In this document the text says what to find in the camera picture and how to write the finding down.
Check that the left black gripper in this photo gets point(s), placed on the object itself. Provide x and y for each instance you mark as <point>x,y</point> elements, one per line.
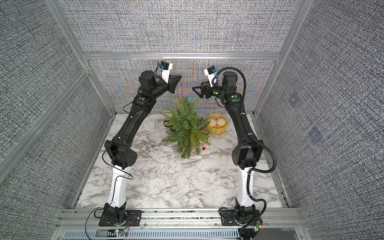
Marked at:
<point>173,81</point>

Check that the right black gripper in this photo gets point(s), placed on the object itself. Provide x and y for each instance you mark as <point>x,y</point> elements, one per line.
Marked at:
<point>204,91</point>

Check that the small green christmas tree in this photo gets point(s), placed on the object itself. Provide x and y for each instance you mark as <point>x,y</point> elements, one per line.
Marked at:
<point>186,122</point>

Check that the red string lights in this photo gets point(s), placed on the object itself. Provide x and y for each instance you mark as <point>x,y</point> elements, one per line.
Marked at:
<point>202,138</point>

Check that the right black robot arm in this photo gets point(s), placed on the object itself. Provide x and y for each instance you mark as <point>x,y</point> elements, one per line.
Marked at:
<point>247,152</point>

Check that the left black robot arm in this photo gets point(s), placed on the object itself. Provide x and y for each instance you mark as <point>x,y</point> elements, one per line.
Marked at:
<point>119,149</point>

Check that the left steamed bun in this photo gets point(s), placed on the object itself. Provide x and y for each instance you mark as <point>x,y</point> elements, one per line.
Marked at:
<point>212,122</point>

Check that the steamed bun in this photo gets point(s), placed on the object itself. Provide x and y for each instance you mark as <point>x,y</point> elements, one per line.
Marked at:
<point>212,122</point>
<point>221,122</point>

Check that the right steamed bun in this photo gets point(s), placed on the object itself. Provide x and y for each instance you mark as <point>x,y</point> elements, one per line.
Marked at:
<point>221,122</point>

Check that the yellow bamboo steamer basket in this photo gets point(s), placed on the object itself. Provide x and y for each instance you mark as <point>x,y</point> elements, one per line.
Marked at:
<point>216,130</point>

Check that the black mug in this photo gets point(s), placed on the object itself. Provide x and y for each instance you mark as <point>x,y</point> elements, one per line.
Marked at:
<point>167,124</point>

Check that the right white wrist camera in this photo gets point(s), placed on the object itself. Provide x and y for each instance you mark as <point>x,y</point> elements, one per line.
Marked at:
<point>211,74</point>

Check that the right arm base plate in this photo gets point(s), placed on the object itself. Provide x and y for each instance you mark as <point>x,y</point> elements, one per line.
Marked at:
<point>229,217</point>

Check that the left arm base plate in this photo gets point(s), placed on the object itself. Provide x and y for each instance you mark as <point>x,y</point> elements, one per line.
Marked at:
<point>118,219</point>

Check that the aluminium front rail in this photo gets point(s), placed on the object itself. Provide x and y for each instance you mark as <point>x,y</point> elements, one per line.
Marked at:
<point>181,224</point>

